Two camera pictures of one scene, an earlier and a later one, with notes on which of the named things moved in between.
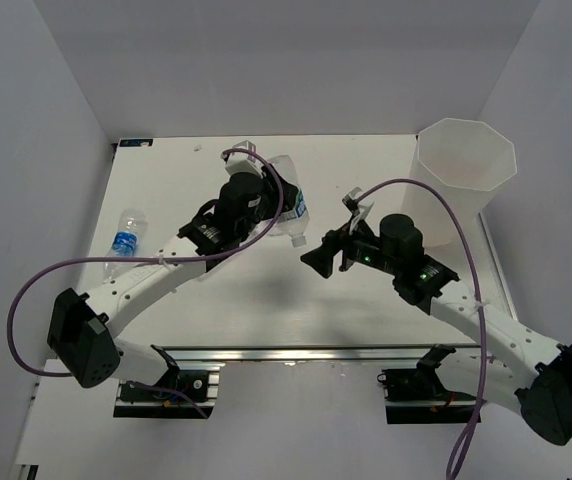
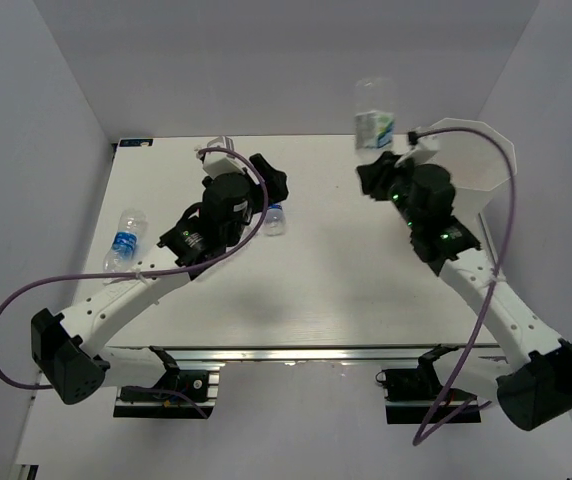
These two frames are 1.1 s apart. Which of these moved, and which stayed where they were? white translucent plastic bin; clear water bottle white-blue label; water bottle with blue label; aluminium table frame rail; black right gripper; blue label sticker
Moved: clear water bottle white-blue label; black right gripper
Stayed: blue label sticker; aluminium table frame rail; water bottle with blue label; white translucent plastic bin
